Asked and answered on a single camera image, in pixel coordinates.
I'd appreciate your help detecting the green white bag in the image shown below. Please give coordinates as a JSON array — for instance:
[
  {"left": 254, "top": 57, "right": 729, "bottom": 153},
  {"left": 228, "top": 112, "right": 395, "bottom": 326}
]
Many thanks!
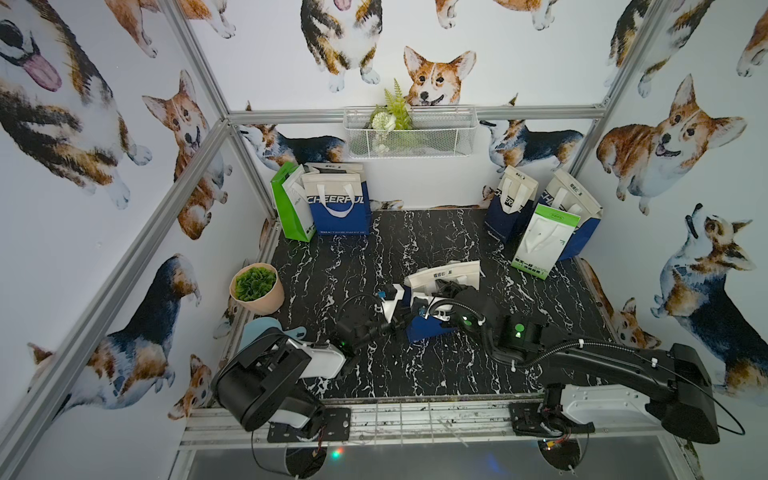
[
  {"left": 512, "top": 204, "right": 580, "bottom": 280},
  {"left": 270, "top": 163, "right": 316, "bottom": 242}
]

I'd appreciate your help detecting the blue white bag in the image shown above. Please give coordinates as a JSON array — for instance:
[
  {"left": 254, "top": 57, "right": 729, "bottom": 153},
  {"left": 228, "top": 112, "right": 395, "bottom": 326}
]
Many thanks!
[{"left": 302, "top": 163, "right": 372, "bottom": 236}]

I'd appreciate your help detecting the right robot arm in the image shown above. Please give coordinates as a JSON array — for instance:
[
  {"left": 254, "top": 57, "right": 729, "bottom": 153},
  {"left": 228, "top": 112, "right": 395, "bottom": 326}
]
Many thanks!
[{"left": 426, "top": 286, "right": 746, "bottom": 445}]

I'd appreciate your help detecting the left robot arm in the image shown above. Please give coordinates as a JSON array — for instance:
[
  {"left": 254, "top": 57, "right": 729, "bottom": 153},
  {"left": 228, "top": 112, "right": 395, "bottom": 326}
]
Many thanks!
[{"left": 211, "top": 298, "right": 414, "bottom": 440}]

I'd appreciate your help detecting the light blue cutting board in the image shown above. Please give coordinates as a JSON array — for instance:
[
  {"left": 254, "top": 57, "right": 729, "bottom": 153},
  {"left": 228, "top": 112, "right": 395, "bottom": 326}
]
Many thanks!
[{"left": 237, "top": 317, "right": 307, "bottom": 352}]

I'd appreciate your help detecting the potted green plant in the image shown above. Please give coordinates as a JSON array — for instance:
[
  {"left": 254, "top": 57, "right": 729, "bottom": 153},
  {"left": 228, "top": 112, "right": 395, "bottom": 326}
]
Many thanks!
[{"left": 229, "top": 263, "right": 285, "bottom": 316}]

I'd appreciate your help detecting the fern and white flower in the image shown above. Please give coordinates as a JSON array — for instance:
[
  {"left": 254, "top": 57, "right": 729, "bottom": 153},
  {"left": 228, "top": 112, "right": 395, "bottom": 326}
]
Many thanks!
[{"left": 366, "top": 80, "right": 413, "bottom": 156}]

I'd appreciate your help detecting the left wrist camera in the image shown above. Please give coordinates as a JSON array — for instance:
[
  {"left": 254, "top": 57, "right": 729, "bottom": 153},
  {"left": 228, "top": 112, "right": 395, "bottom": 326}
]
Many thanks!
[{"left": 377, "top": 284, "right": 405, "bottom": 323}]

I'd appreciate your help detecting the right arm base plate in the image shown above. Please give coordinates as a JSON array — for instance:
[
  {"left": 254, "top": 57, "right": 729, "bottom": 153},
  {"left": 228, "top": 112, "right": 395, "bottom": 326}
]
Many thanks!
[{"left": 508, "top": 402, "right": 596, "bottom": 439}]

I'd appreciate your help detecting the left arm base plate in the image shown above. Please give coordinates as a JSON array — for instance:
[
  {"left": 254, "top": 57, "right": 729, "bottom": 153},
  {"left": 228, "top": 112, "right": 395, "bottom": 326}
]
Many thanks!
[{"left": 267, "top": 407, "right": 352, "bottom": 443}]

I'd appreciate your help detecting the aluminium front rail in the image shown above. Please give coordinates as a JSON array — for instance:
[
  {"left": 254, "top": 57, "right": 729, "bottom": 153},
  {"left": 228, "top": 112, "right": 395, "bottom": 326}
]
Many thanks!
[{"left": 178, "top": 400, "right": 676, "bottom": 451}]

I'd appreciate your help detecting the white wire basket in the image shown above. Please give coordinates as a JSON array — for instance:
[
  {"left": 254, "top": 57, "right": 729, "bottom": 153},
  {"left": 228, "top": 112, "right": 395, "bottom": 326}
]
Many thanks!
[{"left": 343, "top": 106, "right": 479, "bottom": 159}]

